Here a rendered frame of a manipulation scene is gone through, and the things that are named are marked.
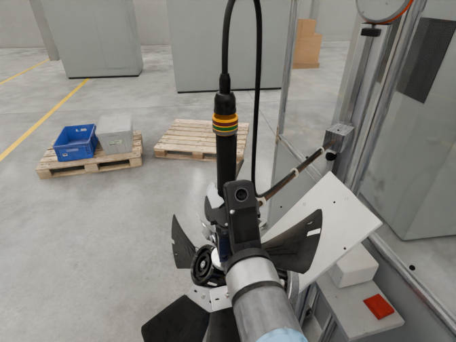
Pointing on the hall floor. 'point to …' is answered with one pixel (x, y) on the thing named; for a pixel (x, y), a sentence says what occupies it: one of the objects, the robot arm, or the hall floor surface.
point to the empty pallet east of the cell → (196, 140)
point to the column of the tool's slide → (376, 53)
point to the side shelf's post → (328, 330)
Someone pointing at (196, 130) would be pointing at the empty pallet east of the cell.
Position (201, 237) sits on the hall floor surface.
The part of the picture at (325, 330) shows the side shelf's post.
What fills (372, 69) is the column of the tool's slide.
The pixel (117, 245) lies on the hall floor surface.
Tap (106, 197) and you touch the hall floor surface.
